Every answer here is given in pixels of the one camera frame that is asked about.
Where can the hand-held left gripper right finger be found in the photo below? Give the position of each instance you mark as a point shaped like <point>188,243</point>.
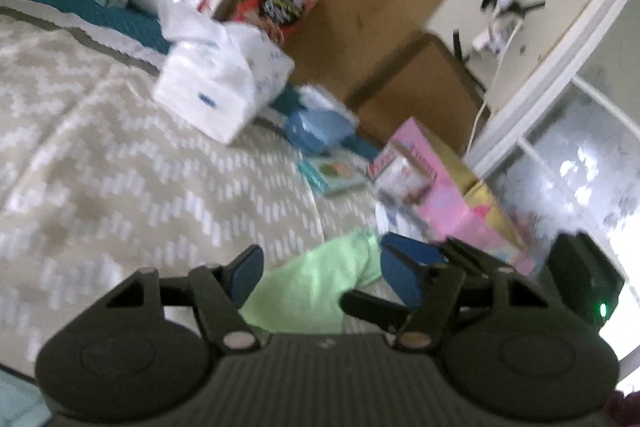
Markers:
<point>400,269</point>

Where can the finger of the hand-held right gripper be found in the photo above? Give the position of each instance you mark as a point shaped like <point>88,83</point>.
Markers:
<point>370,305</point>
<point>472,254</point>

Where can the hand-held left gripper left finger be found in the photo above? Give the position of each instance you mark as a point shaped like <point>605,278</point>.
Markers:
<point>246,271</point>

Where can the pink tin box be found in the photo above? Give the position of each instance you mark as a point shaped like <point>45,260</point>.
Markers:
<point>460,212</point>

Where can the light green cloth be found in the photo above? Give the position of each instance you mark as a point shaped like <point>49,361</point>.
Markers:
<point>310,287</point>

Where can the blue cloth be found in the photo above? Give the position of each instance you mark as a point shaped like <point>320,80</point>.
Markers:
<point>317,129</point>

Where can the teal picture booklet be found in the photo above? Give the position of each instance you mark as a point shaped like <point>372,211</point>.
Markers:
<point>337,174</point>

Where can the dark red cloth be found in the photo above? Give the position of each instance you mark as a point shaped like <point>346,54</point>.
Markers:
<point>625,409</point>

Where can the frosted glass window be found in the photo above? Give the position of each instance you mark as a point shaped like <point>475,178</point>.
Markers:
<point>575,147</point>

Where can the white tissue pack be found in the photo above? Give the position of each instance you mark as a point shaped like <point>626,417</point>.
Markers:
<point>215,87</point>

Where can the white power strip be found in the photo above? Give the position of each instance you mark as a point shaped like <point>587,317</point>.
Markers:
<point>495,37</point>

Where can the teal patterned mat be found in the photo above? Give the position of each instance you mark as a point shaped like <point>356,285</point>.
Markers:
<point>20,399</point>

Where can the teal quilted mat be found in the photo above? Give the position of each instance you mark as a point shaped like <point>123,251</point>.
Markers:
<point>90,9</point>

